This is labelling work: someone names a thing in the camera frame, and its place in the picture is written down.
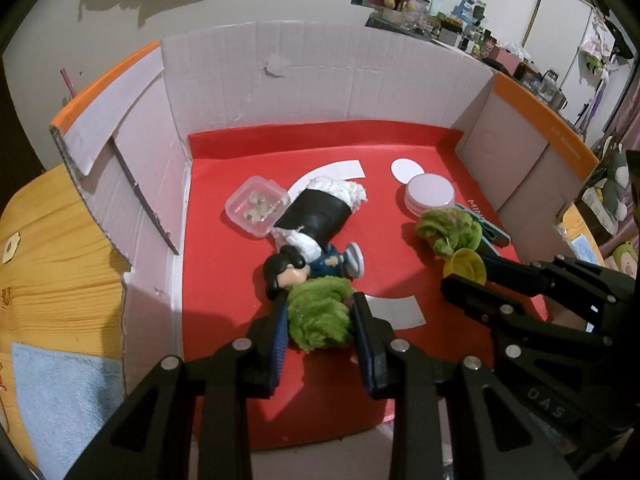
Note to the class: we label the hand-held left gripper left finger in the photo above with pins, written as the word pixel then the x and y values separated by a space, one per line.
pixel 280 340

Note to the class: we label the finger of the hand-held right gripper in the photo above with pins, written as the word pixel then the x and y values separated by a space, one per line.
pixel 505 271
pixel 470 295

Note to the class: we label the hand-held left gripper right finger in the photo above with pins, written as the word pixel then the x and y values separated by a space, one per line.
pixel 365 345

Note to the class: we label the yellow bottle cap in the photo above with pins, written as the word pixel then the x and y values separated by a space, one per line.
pixel 465 265

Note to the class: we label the teal clothespin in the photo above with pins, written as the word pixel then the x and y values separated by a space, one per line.
pixel 495 236

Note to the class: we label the black-haired boy figurine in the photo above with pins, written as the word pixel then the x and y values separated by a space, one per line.
pixel 285 272

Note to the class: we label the green yarn tuft brown strands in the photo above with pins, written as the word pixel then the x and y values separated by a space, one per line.
pixel 450 227

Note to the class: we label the white jar lid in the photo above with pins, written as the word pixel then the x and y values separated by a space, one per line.
pixel 430 192

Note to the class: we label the black roll with white ends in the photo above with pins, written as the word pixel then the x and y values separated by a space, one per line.
pixel 315 215

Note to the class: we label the clear plastic box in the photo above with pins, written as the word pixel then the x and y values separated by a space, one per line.
pixel 255 205

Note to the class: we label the orange cardboard box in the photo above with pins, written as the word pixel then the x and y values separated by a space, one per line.
pixel 350 85

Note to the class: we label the grey white plush toy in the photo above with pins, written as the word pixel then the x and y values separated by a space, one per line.
pixel 612 185

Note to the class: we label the blue fluffy towel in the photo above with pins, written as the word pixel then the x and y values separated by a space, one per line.
pixel 65 385

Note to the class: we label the hanging pastel toys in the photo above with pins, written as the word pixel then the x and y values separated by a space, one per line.
pixel 597 55

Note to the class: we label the white cabinet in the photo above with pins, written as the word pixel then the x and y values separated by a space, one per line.
pixel 555 35

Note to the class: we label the cluster of bottles and jars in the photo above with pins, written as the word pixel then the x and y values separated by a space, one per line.
pixel 465 15

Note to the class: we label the side table with dark cloth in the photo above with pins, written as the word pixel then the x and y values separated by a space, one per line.
pixel 380 22

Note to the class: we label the small cream tag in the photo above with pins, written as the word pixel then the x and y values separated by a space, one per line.
pixel 10 247

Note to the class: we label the pink stick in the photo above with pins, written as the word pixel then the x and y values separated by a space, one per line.
pixel 69 82

